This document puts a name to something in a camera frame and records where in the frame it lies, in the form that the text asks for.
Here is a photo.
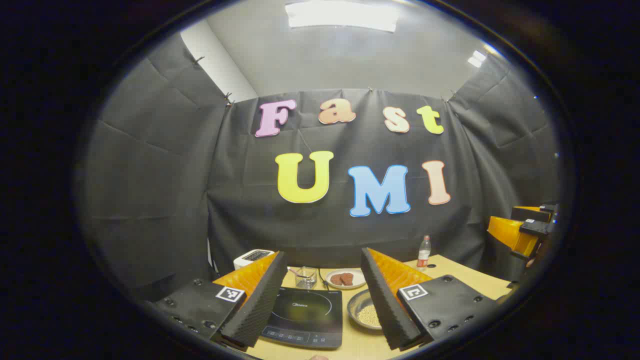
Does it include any round white plate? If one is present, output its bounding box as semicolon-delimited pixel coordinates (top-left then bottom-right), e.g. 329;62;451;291
325;268;367;290

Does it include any white toaster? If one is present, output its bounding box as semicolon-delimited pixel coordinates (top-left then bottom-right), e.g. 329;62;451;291
233;249;276;271

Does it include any metal wire basket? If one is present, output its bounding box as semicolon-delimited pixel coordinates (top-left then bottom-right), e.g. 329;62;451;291
295;267;318;290

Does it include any black backdrop cloth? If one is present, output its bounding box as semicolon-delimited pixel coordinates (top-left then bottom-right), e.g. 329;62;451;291
75;32;561;301

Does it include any plastic bottle with red label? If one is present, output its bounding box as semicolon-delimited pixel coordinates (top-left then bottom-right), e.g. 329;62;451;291
416;235;432;272

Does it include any large ceiling light panel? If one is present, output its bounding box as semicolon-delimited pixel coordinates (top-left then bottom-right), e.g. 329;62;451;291
285;0;401;33

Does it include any stainless steel pot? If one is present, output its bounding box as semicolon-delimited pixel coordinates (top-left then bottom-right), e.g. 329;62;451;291
347;289;386;331

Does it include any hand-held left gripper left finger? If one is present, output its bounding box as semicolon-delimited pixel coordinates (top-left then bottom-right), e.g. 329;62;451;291
150;251;288;351

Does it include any black induction cooktop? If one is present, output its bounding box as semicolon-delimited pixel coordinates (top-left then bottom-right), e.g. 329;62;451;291
261;286;344;350

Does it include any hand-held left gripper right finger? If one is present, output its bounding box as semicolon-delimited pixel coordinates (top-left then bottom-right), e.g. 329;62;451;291
361;247;501;351

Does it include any pile of soybeans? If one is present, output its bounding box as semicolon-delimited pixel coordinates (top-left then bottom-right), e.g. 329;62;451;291
357;304;382;327

